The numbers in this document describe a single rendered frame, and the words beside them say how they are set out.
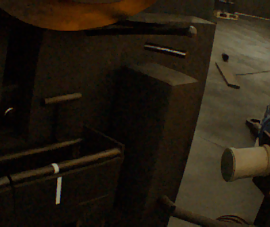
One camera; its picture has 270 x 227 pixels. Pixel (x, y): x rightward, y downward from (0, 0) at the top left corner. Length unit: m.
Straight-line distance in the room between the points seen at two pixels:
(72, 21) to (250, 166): 0.42
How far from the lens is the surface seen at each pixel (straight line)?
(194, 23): 0.89
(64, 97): 0.66
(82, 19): 0.52
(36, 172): 0.55
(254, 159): 0.80
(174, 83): 0.69
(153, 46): 0.54
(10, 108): 0.63
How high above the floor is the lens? 0.97
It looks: 19 degrees down
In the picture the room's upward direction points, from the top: 11 degrees clockwise
